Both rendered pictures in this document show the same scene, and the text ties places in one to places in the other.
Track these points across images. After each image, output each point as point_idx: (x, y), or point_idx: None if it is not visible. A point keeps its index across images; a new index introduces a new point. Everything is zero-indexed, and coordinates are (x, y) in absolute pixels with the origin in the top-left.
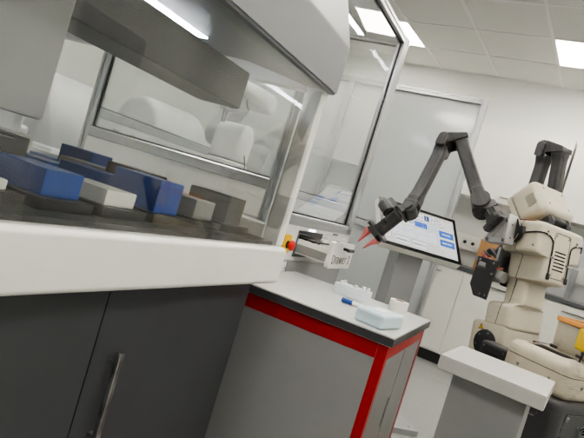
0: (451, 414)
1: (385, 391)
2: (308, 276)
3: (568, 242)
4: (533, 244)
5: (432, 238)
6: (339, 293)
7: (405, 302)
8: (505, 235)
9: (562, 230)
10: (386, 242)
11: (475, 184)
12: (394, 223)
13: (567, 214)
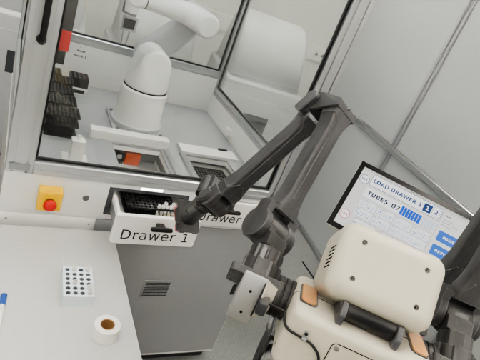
0: None
1: None
2: (108, 243)
3: None
4: (275, 343)
5: (418, 238)
6: (60, 281)
7: (107, 331)
8: (231, 303)
9: (357, 343)
10: (333, 223)
11: (281, 194)
12: (193, 214)
13: (401, 313)
